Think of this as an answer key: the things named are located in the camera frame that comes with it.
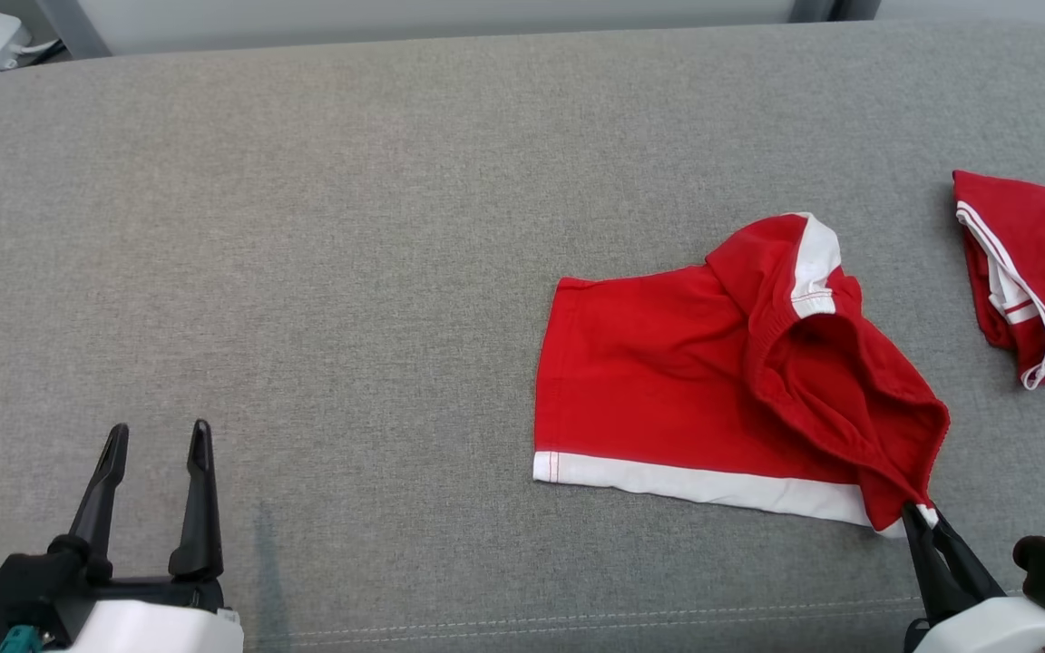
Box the narrow white partition panel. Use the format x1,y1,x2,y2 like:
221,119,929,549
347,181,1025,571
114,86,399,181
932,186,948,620
876,0,1045,37

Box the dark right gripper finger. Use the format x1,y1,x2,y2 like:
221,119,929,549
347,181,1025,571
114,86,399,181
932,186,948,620
926,515,1006,607
901,502,970,627

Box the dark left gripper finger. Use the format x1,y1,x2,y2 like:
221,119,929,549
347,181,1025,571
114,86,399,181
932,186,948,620
49,424,131,584
168,419,225,583

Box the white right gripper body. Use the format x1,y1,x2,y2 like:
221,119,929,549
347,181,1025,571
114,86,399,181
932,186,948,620
903,594,1045,653

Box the white cable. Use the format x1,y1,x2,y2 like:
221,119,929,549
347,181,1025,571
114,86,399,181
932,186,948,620
0,36,65,70

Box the wide white partition panel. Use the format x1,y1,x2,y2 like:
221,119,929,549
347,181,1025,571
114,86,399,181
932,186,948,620
78,0,800,35

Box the red shorts white hem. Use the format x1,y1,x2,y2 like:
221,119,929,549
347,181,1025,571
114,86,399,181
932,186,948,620
532,211,952,538

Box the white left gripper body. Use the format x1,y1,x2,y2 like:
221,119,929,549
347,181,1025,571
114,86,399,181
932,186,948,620
58,574,245,653

